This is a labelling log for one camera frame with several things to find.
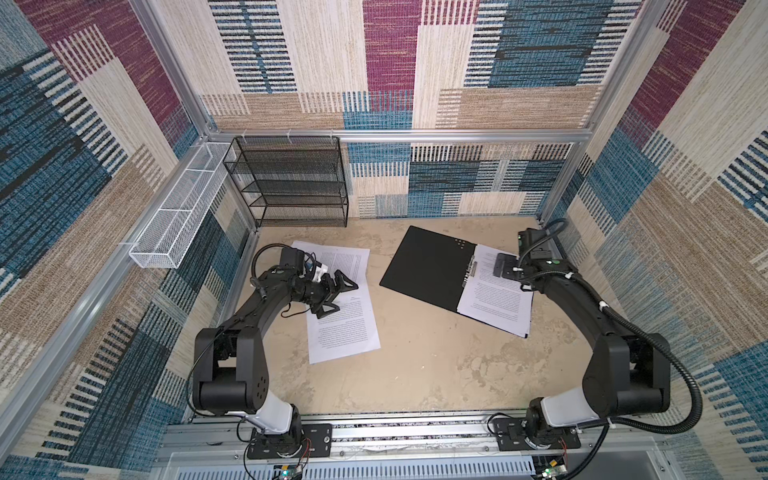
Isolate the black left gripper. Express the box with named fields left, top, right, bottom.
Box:
left=294, top=270, right=356, bottom=317

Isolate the white text paper top sheet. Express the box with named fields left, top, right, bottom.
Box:
left=307, top=286, right=381, bottom=364

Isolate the red and black ring binder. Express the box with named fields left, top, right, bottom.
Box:
left=379, top=225, right=535, bottom=340

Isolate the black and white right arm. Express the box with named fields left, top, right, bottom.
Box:
left=493, top=254, right=671, bottom=446

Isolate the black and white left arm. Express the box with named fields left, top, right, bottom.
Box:
left=188, top=267, right=359, bottom=455

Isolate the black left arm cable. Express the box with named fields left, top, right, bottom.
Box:
left=184, top=242, right=319, bottom=433

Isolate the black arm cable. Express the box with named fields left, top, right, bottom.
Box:
left=184, top=242, right=319, bottom=433
left=515, top=218, right=703, bottom=480

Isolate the black wire mesh file rack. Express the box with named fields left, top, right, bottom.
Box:
left=223, top=136, right=349, bottom=227

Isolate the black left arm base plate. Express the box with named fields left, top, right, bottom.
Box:
left=245, top=423, right=333, bottom=460

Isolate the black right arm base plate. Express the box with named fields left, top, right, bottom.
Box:
left=486, top=415, right=581, bottom=452

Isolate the white wire mesh tray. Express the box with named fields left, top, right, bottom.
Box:
left=129, top=142, right=228, bottom=269

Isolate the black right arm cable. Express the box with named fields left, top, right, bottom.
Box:
left=515, top=218, right=703, bottom=480

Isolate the aluminium front rail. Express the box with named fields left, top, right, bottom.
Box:
left=155, top=410, right=661, bottom=466

